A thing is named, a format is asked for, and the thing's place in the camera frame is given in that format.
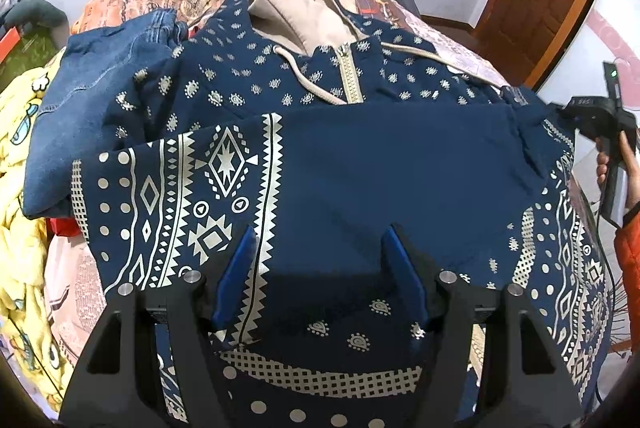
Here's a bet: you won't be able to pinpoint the yellow cartoon blanket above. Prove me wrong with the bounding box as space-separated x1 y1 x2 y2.
0 48 72 415

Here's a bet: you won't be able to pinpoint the person's right hand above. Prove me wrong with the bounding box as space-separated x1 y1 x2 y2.
595 130 640 215

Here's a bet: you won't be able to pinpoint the red cloth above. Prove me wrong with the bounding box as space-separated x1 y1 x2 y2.
47 216 84 237

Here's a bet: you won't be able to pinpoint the dark green plush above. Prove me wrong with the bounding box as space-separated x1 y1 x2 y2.
4 0 69 30

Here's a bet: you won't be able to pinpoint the orange box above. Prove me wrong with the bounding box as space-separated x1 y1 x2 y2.
0 25 24 65

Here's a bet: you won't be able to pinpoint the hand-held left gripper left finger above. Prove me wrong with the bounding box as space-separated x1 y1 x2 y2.
57 224 258 428

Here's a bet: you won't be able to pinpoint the blue denim jeans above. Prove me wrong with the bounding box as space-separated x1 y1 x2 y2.
22 8 190 220

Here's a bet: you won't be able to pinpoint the green cloth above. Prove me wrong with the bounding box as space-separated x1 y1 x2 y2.
0 27 67 80

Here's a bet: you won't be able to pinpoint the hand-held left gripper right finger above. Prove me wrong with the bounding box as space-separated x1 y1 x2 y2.
381 223 589 428

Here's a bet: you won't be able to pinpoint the navy patterned hoodie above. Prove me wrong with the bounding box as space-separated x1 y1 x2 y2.
70 0 617 428

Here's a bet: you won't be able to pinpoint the black cable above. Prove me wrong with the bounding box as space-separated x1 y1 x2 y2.
592 213 622 409

